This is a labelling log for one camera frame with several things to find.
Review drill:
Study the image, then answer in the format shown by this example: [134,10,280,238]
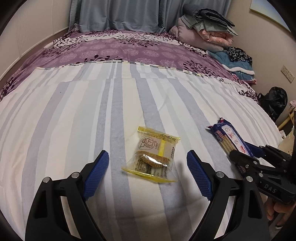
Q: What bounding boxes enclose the wooden shelf unit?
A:
[278,107,295,131]

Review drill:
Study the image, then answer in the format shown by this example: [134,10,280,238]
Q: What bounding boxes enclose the blue grey curtain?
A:
[69,0,231,33]

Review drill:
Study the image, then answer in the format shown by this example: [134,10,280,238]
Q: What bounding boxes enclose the blue cracker sleeve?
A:
[207,118,254,158]

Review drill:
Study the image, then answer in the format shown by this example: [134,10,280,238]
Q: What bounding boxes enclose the wall power socket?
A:
[280,65,295,83]

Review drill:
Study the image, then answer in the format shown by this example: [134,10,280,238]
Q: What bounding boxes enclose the clear yellow pastry packet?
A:
[122,126,181,183]

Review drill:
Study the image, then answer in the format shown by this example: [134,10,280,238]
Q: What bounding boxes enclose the pink folded clothes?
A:
[289,100,296,108]

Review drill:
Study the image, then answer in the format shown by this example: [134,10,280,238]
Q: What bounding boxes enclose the person's right hand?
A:
[264,197,295,229]

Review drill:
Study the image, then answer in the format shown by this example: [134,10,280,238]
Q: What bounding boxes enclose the white wardrobe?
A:
[1,1,71,78]

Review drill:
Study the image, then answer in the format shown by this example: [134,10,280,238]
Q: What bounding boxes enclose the blue teal blanket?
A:
[206,51,256,84]

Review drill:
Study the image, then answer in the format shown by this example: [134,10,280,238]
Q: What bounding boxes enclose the framed wall picture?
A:
[250,0,291,32]

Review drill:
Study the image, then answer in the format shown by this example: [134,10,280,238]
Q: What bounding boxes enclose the folded quilts pile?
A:
[170,4,238,52]

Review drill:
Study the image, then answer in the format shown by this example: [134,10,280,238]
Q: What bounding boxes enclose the purple floral bedsheet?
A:
[1,30,257,101]

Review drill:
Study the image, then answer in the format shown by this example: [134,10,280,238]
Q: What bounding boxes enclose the leopard print cloth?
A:
[224,47,253,66]

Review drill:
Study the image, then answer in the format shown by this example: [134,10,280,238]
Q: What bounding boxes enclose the black backpack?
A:
[257,86,288,122]

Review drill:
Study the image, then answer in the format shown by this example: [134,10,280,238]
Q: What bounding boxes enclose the cream perforated plastic basket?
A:
[278,132,295,155]

